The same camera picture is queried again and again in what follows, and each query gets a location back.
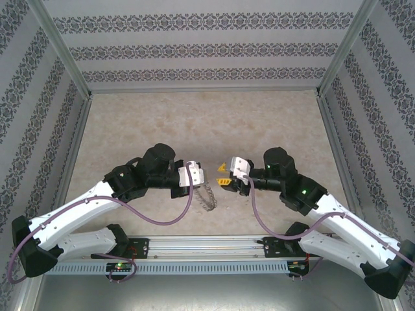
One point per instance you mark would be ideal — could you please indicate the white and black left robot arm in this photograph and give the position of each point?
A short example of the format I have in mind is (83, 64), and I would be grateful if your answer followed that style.
(71, 210)

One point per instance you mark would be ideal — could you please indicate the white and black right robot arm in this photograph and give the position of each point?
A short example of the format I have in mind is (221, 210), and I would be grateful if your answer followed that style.
(350, 226)

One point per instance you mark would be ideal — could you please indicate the small circuit board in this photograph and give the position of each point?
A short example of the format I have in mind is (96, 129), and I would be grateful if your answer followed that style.
(120, 267)
(296, 265)

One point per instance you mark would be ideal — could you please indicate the grey metal front panel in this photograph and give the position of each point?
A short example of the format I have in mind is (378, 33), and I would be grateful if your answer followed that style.
(207, 294)

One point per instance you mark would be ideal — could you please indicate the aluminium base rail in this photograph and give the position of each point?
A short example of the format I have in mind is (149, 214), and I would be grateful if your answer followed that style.
(207, 247)

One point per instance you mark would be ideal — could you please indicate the aluminium frame post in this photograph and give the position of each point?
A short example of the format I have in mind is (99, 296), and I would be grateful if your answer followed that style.
(343, 52)
(65, 55)

